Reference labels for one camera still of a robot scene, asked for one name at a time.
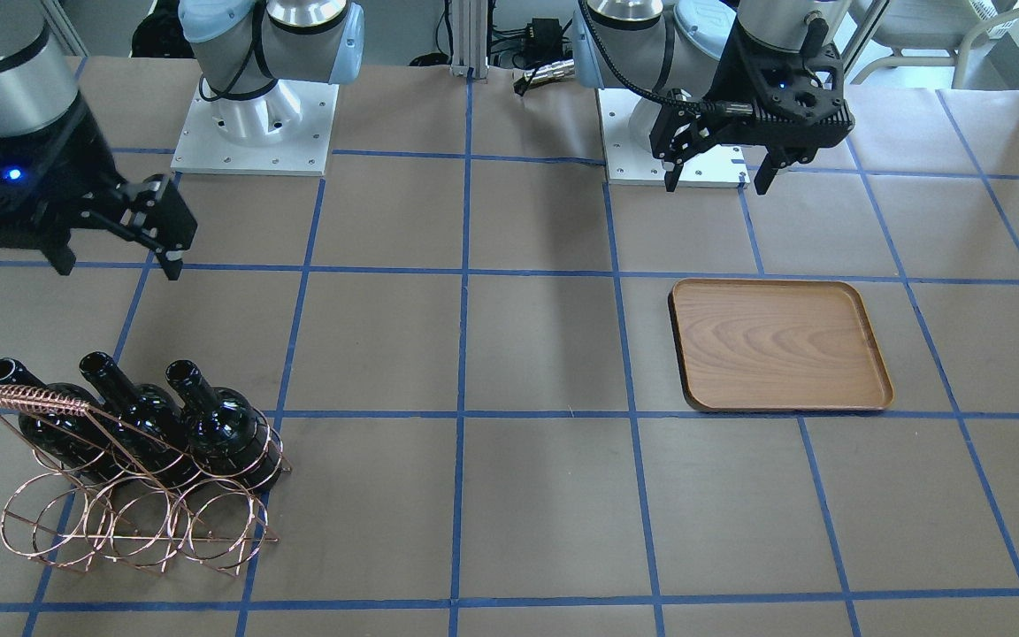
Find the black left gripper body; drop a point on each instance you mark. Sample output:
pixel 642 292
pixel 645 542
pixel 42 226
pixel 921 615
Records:
pixel 737 78

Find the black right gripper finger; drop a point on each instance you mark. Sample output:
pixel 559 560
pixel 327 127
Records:
pixel 172 263
pixel 61 258

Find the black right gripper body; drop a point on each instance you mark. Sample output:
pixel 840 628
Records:
pixel 76 159

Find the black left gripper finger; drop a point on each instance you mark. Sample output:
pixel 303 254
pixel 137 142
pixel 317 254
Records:
pixel 672 173
pixel 775 160

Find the dark wine bottle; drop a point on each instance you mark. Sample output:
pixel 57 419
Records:
pixel 77 443
pixel 149 422
pixel 227 437

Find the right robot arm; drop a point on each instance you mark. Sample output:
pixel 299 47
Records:
pixel 243 47

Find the wooden tray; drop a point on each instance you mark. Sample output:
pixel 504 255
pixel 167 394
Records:
pixel 777 345

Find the white chair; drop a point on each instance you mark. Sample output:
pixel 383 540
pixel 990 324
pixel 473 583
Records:
pixel 938 34

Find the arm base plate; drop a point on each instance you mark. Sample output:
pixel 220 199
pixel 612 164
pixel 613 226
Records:
pixel 285 131
pixel 625 123

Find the copper wire bottle basket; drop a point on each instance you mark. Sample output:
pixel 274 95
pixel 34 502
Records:
pixel 63 521

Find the aluminium frame post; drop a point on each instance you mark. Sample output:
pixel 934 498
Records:
pixel 469 23

